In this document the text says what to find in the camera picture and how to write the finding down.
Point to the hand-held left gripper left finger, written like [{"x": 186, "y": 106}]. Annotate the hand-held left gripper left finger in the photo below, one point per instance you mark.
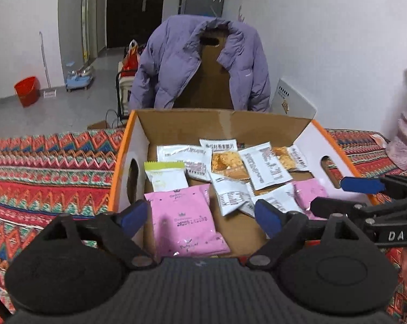
[{"x": 134, "y": 216}]

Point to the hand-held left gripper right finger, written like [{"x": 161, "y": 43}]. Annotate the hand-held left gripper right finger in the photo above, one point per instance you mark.
[{"x": 268, "y": 216}]

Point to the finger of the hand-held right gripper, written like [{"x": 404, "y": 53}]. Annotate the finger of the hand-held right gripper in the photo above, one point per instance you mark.
[
  {"x": 362, "y": 185},
  {"x": 338, "y": 208}
]

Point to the white cracker snack packet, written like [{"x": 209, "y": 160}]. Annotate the white cracker snack packet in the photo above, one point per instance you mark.
[
  {"x": 277, "y": 199},
  {"x": 266, "y": 168},
  {"x": 230, "y": 192},
  {"x": 181, "y": 157},
  {"x": 288, "y": 158},
  {"x": 218, "y": 145}
]

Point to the small pink snack packet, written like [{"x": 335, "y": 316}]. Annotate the small pink snack packet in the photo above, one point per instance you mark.
[{"x": 309, "y": 192}]

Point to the lime green long snack packet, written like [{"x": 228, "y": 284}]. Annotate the lime green long snack packet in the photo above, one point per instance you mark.
[{"x": 164, "y": 177}]

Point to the large pink snack packet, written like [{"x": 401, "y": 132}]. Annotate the large pink snack packet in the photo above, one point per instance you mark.
[{"x": 185, "y": 222}]

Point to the orange cracker snack packet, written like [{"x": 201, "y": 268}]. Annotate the orange cracker snack packet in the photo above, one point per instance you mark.
[{"x": 228, "y": 163}]

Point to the red cardboard box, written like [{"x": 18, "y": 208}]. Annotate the red cardboard box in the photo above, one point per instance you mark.
[{"x": 223, "y": 125}]

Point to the patterned red tablecloth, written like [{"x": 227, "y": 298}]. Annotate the patterned red tablecloth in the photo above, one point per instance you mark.
[{"x": 38, "y": 175}]

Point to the white flat box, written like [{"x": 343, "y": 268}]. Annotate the white flat box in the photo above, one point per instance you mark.
[{"x": 291, "y": 99}]

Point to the brown chair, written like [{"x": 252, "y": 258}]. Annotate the brown chair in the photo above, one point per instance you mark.
[{"x": 210, "y": 81}]

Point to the blue stand with bowls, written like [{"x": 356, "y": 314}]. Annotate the blue stand with bowls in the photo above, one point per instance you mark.
[{"x": 78, "y": 79}]

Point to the purple puffer jacket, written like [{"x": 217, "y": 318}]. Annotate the purple puffer jacket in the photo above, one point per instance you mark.
[{"x": 176, "y": 67}]

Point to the red plastic bag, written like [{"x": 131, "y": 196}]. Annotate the red plastic bag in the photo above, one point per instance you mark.
[{"x": 131, "y": 60}]

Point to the red bucket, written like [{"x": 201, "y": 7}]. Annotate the red bucket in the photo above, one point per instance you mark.
[{"x": 27, "y": 91}]

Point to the dark entrance door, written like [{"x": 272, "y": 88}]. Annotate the dark entrance door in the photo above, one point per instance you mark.
[{"x": 132, "y": 10}]

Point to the white framed glass door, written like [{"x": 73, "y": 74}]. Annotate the white framed glass door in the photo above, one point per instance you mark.
[{"x": 88, "y": 13}]

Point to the white cart with black frame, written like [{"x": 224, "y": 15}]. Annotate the white cart with black frame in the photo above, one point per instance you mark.
[{"x": 125, "y": 91}]

